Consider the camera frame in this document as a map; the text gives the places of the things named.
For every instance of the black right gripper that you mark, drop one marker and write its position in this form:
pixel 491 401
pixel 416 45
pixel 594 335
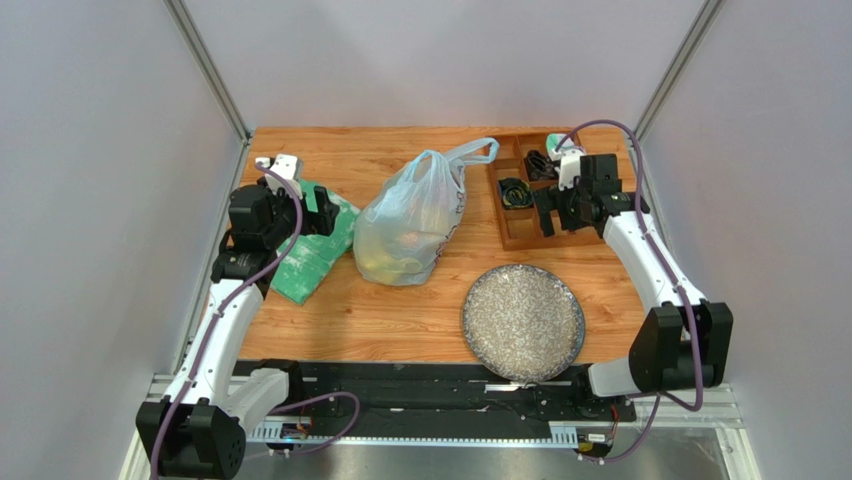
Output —
pixel 555 207

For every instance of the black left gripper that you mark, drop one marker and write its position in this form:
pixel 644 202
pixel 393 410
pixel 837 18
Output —
pixel 320 222

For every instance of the light blue plastic bag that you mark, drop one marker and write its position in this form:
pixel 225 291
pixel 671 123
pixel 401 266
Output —
pixel 400 236

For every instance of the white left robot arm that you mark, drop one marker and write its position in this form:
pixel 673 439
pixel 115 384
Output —
pixel 198 429

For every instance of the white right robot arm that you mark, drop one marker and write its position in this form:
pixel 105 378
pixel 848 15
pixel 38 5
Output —
pixel 684 339

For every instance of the green white cloth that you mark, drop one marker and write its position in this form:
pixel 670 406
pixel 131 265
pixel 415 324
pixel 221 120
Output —
pixel 311 260

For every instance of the black patterned rolled sock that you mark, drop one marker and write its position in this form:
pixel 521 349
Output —
pixel 539 167

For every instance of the dark blue yellow rolled sock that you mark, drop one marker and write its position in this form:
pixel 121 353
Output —
pixel 514 194

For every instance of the wooden compartment tray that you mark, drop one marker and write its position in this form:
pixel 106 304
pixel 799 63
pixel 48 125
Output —
pixel 520 227

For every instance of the green white sock far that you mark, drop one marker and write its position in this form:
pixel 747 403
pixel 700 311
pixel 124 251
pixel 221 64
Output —
pixel 559 145

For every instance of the speckled round plate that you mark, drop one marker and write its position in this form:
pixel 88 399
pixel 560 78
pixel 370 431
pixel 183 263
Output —
pixel 523 323

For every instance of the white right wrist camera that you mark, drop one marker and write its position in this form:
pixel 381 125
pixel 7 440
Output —
pixel 569 168

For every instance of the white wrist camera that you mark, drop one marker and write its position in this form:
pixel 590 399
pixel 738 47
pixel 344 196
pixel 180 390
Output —
pixel 569 168
pixel 282 173

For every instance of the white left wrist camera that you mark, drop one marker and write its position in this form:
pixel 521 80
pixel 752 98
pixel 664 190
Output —
pixel 282 173

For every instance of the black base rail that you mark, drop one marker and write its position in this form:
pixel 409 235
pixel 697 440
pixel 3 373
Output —
pixel 435 402

